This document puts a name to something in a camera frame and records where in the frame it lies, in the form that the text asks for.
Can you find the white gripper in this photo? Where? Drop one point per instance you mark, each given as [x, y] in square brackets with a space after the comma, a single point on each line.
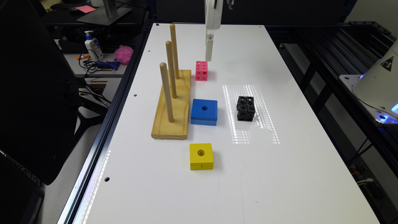
[213, 15]

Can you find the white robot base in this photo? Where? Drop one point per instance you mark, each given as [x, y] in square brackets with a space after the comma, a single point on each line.
[376, 90]

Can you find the pink cube block cluster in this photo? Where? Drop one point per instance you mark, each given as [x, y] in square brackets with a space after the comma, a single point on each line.
[201, 73]

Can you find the rear wooden peg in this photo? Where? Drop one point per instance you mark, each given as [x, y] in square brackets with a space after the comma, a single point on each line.
[174, 49]

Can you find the wooden peg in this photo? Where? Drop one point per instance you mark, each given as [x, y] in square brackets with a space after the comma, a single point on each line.
[174, 49]
[166, 88]
[170, 61]

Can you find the middle wooden peg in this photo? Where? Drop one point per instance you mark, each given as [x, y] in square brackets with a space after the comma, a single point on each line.
[170, 61]

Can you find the front wooden peg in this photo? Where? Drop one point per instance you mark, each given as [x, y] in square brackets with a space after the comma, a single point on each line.
[166, 88]

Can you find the blue wooden square block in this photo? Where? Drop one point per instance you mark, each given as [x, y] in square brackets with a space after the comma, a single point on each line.
[204, 112]

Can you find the black cube block cluster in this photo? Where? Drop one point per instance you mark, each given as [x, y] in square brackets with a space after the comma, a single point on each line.
[246, 108]

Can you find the pink bath loofah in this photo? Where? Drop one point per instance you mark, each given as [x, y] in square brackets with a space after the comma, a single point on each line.
[123, 54]

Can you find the blue glue gun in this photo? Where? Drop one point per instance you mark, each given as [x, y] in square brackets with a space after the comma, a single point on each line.
[114, 65]

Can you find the wooden peg base board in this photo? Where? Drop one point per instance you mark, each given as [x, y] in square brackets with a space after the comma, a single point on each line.
[162, 128]

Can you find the silver monitor stand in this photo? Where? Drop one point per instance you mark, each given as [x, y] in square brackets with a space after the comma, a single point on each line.
[106, 12]

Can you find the yellow wooden square block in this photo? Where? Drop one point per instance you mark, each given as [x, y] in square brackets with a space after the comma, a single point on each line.
[201, 156]

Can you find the white lotion pump bottle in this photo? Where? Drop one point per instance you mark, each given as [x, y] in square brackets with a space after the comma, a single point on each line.
[93, 46]

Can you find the pink sticky note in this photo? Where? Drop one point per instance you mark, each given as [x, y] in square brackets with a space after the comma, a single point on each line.
[85, 9]

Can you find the orange marker pen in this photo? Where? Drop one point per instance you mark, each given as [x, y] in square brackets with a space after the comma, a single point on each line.
[83, 56]

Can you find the black office chair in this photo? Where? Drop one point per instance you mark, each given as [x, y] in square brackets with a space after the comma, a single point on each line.
[42, 114]

